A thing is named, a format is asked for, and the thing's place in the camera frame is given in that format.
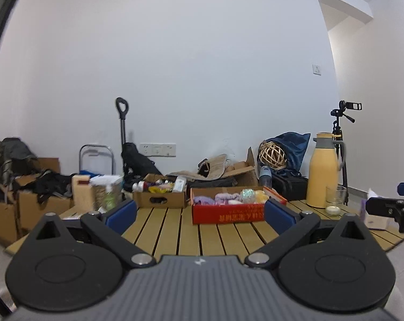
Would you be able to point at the large open cardboard box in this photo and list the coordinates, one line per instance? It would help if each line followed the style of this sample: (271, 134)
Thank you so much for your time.
(243, 170)

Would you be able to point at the yellow thermos jug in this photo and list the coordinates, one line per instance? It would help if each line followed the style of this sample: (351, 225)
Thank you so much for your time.
(322, 174)

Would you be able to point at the wicker ball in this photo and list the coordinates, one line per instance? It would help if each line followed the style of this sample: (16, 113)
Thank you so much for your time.
(272, 155)

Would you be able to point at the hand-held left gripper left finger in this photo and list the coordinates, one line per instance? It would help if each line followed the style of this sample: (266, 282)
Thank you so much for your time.
(123, 214)

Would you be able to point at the green spray bottle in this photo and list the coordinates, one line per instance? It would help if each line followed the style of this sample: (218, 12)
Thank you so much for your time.
(110, 197)

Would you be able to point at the black folded cloth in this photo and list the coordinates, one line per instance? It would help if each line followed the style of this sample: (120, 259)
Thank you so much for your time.
(212, 183)

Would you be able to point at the metal folding frame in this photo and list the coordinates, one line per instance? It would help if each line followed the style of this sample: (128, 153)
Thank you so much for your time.
(96, 147)

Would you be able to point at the clear glass cup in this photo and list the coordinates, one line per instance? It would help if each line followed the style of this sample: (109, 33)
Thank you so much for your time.
(337, 196)

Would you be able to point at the yellow plush toy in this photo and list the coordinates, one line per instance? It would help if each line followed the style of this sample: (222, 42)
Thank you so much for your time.
(261, 196)

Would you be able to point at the black tripod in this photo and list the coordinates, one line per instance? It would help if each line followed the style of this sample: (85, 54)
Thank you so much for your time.
(337, 127)

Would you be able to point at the black video camera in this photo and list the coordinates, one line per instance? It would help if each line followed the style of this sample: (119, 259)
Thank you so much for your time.
(350, 105)

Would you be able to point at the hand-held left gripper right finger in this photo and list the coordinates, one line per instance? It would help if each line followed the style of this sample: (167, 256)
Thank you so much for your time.
(278, 216)

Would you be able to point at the dark blue cloth bag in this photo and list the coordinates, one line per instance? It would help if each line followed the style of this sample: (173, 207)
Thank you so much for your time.
(297, 150)

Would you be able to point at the small brown cardboard box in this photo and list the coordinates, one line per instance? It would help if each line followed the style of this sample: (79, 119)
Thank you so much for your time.
(160, 200)

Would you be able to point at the black case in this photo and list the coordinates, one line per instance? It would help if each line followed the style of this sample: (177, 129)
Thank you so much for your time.
(290, 187)

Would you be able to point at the small white candle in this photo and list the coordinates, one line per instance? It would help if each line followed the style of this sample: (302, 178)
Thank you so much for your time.
(332, 210)

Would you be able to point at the black clothes pile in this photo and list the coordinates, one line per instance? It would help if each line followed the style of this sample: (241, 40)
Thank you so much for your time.
(53, 182)

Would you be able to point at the beige towel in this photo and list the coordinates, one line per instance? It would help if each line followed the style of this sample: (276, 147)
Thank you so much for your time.
(215, 167)

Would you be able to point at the white bottle red cap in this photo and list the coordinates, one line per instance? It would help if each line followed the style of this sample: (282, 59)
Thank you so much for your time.
(139, 185)

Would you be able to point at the purple white tissue box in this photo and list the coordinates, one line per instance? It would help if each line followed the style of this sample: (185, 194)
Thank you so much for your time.
(376, 219)

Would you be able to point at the blue water bottle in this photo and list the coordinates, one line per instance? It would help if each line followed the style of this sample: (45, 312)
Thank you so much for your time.
(265, 177)

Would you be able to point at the wooden block container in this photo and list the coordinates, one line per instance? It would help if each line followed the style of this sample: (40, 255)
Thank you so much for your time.
(81, 194)

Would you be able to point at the pale green mesh sponge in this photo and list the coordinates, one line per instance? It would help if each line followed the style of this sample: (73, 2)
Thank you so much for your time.
(247, 195)

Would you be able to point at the red cardboard box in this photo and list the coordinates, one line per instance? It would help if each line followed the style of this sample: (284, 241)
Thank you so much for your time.
(228, 215)

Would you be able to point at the cardboard box with flaps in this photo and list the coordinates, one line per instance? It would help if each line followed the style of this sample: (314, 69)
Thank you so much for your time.
(50, 164)

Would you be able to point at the purple knitted cloth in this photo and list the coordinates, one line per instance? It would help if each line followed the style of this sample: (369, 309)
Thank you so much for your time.
(203, 201)

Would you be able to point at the black bag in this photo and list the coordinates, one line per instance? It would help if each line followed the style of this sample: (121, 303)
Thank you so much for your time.
(138, 160)

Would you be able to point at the purple fluffy cloth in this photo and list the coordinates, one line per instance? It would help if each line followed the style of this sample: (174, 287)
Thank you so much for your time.
(225, 196)

